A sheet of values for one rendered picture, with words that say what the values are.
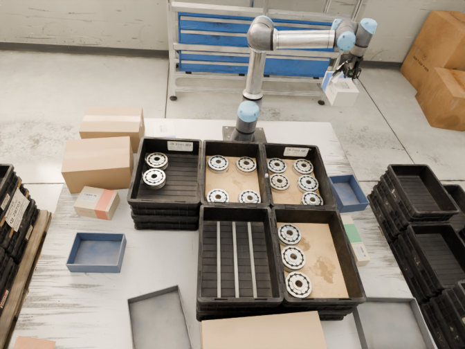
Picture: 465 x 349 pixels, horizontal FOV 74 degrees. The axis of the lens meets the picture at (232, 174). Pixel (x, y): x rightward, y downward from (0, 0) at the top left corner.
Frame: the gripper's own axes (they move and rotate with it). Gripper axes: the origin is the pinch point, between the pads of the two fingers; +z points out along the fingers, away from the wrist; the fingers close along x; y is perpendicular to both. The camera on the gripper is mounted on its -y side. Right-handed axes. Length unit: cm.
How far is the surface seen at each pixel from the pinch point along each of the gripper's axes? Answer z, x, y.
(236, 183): 28, -59, 46
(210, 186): 28, -72, 48
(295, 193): 27, -30, 52
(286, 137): 40.8, -20.2, -2.9
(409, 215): 57, 50, 47
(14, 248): 84, -180, 46
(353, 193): 40, 8, 43
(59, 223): 41, -141, 58
